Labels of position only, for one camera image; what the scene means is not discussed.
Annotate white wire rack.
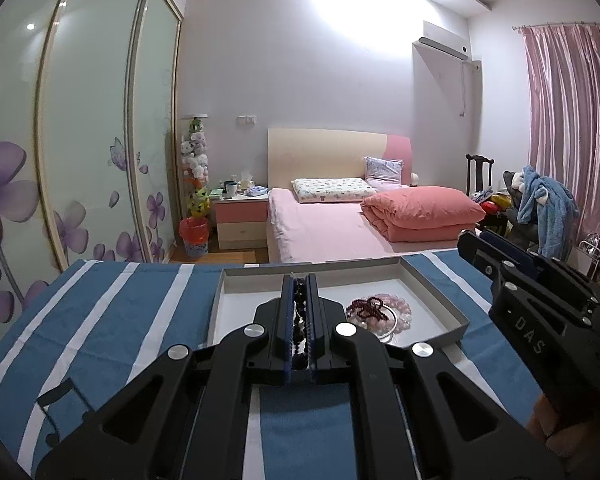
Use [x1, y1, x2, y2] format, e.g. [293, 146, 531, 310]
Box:
[577, 232, 600, 291]

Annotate beige and pink headboard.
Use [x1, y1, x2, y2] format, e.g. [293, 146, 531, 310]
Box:
[267, 127, 413, 191]

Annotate dark red bead bracelet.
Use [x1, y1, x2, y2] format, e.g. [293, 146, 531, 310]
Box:
[346, 296, 385, 322]

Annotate column of plush toys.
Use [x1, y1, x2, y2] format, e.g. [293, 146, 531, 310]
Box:
[180, 115, 212, 221]

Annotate small floral pillow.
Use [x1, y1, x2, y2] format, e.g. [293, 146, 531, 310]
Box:
[364, 156, 403, 188]

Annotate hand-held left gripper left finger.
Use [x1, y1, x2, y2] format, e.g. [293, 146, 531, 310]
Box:
[34, 274, 296, 480]

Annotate patterned white pillow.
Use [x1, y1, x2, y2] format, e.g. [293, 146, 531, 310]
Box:
[291, 177, 376, 204]

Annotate bed with pink sheet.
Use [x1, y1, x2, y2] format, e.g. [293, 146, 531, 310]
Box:
[266, 187, 476, 264]

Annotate wardrobe with flower print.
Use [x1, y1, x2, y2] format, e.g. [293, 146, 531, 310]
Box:
[0, 0, 183, 356]

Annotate blue white striped cloth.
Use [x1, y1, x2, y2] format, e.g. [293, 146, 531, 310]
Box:
[0, 250, 546, 480]

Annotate dark wooden chair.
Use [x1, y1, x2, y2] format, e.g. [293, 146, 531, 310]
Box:
[465, 154, 508, 233]

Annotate red trash bin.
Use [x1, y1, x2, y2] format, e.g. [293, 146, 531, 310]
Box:
[179, 216, 211, 260]

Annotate grey cardboard box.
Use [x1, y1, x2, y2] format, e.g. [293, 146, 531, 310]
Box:
[207, 255, 470, 356]

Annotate pink and beige nightstand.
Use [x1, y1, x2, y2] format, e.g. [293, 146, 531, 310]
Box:
[211, 191, 270, 251]

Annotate colourful toys on chair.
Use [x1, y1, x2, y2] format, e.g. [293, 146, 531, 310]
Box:
[472, 187, 518, 216]

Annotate curtain rod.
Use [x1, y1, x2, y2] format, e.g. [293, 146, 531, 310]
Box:
[512, 20, 600, 32]

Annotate white pipe cover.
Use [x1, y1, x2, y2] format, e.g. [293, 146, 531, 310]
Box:
[459, 57, 483, 118]

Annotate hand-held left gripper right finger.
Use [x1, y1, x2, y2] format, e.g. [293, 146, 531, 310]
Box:
[306, 273, 565, 480]

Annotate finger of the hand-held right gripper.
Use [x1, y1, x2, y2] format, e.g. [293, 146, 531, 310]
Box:
[480, 231, 600, 306]
[457, 230, 518, 306]

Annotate person's right hand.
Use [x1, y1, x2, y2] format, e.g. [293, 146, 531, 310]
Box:
[530, 392, 588, 461]

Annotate white air conditioner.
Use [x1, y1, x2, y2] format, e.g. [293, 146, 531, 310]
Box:
[412, 20, 471, 61]

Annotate black bead bracelet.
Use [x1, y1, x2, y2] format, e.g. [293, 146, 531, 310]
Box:
[291, 280, 312, 371]

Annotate pink satin curtain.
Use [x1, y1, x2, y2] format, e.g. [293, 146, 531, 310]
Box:
[522, 25, 600, 261]

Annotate folded pink quilt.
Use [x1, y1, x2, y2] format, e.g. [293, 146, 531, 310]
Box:
[360, 186, 487, 243]

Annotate pink bead bracelet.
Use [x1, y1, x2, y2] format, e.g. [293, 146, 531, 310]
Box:
[370, 294, 413, 333]

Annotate silver bangle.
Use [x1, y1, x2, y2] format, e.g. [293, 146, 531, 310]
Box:
[345, 302, 401, 341]

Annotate blue garment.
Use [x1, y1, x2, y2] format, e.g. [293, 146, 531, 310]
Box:
[517, 165, 581, 261]

